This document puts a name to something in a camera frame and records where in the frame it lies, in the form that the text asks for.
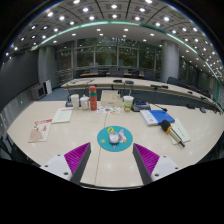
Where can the blue and white book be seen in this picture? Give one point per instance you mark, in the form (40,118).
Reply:
(158,117)

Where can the long curved conference table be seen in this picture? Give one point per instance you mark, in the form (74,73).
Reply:
(140,83)

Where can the red bottle with green band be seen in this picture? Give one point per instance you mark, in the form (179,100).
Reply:
(93,98)

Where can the dark office chairs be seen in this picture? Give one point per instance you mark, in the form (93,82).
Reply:
(116,72)

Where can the tall white cup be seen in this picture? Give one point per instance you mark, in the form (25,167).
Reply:
(75,101)

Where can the silver computer mouse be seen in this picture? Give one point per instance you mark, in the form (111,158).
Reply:
(114,137)

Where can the white cardboard box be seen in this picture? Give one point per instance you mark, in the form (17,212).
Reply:
(110,98)

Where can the pale green paper sheet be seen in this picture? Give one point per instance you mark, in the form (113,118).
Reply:
(183,130)

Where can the microphone with black foam head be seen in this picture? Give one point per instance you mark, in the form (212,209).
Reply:
(166,126)

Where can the black desk microphone console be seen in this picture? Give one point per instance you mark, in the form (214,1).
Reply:
(140,106)

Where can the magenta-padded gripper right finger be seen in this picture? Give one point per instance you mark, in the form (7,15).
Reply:
(147,158)

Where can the black office chair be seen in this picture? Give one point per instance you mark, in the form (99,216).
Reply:
(13,151)

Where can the white air purifier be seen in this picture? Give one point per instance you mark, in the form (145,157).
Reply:
(48,86)

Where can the red and white leaflet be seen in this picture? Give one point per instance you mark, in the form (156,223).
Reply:
(40,130)

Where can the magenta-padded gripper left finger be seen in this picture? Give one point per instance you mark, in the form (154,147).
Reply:
(77,156)

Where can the pale green booklet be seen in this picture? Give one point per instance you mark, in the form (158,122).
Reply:
(62,115)

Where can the round teal cartoon mouse pad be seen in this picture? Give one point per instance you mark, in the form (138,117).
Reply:
(103,142)

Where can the colourful sticker sheet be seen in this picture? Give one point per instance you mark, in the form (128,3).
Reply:
(108,110)

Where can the white lidded mug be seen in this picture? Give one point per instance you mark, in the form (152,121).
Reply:
(84,103)

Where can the ceiling lights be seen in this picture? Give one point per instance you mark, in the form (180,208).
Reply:
(114,16)

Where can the green printed paper cup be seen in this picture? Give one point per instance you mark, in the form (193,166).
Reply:
(128,104)

